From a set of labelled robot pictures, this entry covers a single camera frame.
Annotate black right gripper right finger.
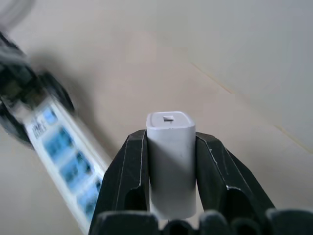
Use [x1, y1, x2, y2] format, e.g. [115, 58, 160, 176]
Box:
[195, 131, 276, 221]

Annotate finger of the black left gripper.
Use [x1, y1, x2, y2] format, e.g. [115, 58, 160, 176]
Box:
[0, 102, 34, 149]
[36, 70, 75, 114]

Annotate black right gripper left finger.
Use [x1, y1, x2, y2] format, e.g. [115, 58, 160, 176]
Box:
[88, 129, 151, 235]

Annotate white charger cube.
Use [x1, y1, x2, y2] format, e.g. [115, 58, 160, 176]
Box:
[146, 111, 198, 220]

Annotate white power strip blue sockets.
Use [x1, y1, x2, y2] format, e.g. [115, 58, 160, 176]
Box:
[0, 94, 113, 235]

